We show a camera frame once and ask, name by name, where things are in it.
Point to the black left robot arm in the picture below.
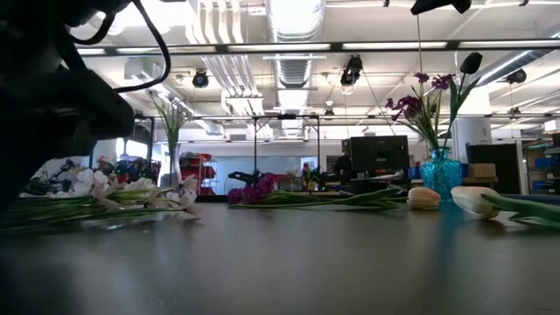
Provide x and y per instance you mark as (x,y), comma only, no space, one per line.
(35,35)

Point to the black background robot arm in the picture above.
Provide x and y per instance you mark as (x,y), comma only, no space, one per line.
(247,176)

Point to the blue plastic bin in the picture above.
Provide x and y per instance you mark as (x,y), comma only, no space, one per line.
(415,172)

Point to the person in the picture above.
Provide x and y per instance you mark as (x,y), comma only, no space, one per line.
(343,166)

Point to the clear glass vase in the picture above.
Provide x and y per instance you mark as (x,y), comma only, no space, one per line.
(175,168)

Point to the cream artificial tulip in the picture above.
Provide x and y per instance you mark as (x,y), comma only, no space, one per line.
(423,198)

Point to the black hanging ceiling fixture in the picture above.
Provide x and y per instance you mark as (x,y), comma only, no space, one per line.
(353,67)
(200,79)
(517,76)

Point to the cardboard box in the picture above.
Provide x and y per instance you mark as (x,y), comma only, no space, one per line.
(481,170)

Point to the shelf with blue bins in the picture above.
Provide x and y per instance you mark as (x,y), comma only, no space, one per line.
(547,164)

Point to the blue glass vase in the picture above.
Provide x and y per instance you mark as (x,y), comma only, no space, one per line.
(441,175)

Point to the red shelf rack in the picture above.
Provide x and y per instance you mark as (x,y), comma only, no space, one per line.
(197,168)

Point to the black computer monitor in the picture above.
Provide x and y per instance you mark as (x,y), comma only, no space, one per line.
(378,155)

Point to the black artificial tulip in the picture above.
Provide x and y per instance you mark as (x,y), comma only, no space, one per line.
(471,63)

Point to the black table mat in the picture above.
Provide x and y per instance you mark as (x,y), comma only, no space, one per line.
(280,262)

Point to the rig light bar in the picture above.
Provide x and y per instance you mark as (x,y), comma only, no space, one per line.
(280,46)

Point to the purple artificial flower bunch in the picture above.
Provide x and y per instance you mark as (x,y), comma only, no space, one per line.
(256,190)
(409,105)

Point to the black panel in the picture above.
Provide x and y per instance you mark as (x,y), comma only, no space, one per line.
(503,157)

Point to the white artificial tulip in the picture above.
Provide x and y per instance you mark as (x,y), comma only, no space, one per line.
(472,200)

